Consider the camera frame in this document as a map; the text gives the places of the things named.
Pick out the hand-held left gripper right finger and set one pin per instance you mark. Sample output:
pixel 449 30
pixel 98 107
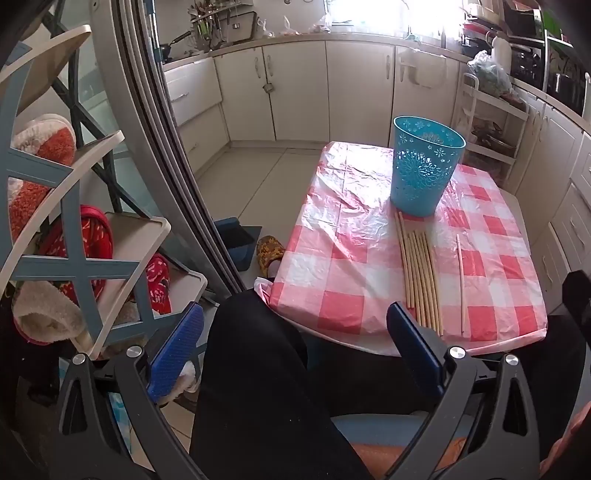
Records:
pixel 415 346

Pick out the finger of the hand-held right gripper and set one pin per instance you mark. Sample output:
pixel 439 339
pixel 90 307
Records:
pixel 581 295

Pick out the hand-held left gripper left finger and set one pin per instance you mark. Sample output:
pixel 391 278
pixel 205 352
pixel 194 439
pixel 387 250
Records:
pixel 178 350

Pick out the row of wooden chopsticks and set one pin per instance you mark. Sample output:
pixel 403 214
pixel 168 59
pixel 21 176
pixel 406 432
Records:
pixel 418 277

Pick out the single wooden chopstick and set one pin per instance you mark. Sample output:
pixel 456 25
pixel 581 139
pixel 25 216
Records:
pixel 460 286

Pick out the blue perforated plastic basket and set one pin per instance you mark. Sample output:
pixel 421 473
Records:
pixel 425 175

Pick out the dish rack with utensils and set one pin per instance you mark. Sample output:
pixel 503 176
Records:
pixel 217 23

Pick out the red floral slipper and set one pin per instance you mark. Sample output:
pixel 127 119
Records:
pixel 92 240
pixel 159 281

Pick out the blue checkered cloth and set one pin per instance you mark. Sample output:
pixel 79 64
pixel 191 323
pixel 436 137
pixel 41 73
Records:
pixel 119 424

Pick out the red white checkered tablecloth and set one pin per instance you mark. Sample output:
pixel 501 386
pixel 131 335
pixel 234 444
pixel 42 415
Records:
pixel 341 258

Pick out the dark blue dustpan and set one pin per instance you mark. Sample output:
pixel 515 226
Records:
pixel 238 244

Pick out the beige fleece slipper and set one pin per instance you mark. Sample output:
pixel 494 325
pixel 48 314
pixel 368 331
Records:
pixel 46 314

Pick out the yellow patterned slipper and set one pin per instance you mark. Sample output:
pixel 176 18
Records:
pixel 270 249

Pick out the red cloth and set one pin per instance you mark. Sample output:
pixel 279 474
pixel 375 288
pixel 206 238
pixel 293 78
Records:
pixel 572 452

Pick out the dark lidded pot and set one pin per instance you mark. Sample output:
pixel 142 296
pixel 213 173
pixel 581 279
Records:
pixel 491 136

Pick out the black cooking pot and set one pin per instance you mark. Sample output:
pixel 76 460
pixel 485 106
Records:
pixel 565 92

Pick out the grey refrigerator door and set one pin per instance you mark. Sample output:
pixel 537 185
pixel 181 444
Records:
pixel 152 138

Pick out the white kitchen cart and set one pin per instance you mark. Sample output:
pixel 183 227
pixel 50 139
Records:
pixel 468 106

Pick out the black toaster oven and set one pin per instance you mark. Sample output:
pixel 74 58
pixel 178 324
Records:
pixel 526 64

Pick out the plastic bag of greens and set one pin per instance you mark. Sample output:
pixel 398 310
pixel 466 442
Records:
pixel 489 76

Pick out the orange fluffy slipper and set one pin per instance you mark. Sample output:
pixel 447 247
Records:
pixel 44 147

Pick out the white kettle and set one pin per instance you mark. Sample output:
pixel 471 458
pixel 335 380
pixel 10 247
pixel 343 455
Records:
pixel 501 53

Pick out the white door-hung bag holder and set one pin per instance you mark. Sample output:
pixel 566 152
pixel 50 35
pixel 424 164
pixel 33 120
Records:
pixel 422 81

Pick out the green box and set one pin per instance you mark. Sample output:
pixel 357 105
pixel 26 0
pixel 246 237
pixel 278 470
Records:
pixel 549 25

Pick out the cream kitchen base cabinets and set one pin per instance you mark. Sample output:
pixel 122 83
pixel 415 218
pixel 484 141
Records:
pixel 295 92

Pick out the metal mop pole blue grip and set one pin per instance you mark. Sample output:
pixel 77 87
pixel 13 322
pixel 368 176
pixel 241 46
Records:
pixel 156 32

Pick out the clear plastic bag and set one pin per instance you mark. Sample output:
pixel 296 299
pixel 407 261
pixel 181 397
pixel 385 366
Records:
pixel 284 28

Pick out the white shelf rack blue frame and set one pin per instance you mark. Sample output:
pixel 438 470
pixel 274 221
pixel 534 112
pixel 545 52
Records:
pixel 134 240

